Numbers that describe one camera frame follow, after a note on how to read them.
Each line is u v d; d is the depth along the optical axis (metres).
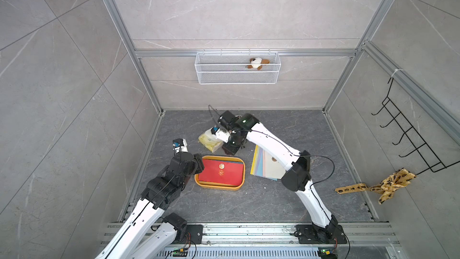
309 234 0.73
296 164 0.54
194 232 0.73
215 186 0.83
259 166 0.93
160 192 0.47
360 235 0.75
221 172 0.88
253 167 0.93
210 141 1.01
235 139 0.69
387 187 0.69
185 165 0.52
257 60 0.88
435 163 0.57
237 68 1.01
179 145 0.61
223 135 0.74
